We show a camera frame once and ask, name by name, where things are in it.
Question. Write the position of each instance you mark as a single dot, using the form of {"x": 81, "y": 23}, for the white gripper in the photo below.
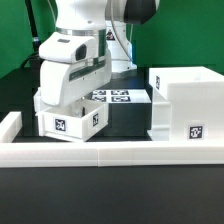
{"x": 73, "y": 67}

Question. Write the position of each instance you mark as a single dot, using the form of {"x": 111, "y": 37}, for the white front drawer tray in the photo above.
{"x": 64, "y": 123}

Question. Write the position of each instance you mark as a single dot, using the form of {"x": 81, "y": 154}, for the white drawer tray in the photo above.
{"x": 38, "y": 104}
{"x": 64, "y": 123}

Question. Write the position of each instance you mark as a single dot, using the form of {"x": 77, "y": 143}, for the white drawer cabinet box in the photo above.
{"x": 187, "y": 104}

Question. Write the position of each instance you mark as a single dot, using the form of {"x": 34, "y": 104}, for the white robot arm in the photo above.
{"x": 89, "y": 17}

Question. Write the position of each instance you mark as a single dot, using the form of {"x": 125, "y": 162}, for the white rear drawer tray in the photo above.
{"x": 38, "y": 104}

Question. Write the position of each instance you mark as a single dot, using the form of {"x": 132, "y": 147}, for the marker tag sheet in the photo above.
{"x": 121, "y": 96}

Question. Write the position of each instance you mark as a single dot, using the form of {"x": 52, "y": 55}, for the black pole stand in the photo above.
{"x": 34, "y": 60}

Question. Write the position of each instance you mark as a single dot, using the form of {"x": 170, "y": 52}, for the white U-shaped border frame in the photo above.
{"x": 101, "y": 154}

